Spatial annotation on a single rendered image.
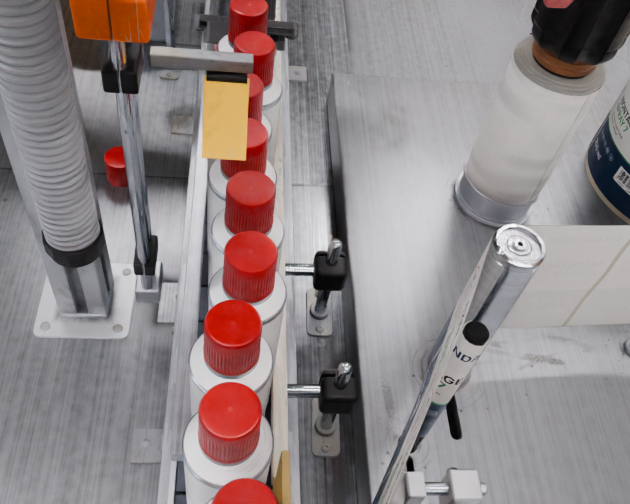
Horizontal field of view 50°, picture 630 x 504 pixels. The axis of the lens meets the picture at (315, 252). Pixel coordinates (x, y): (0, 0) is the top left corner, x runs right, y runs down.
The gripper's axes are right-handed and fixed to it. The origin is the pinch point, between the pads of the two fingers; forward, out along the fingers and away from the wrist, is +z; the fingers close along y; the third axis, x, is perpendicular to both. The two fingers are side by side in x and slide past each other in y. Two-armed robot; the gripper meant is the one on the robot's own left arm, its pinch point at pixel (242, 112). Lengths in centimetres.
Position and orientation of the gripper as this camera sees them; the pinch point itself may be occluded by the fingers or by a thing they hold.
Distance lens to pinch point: 72.5
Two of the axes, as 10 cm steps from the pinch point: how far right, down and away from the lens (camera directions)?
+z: -0.8, 9.7, 2.4
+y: 9.9, 0.5, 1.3
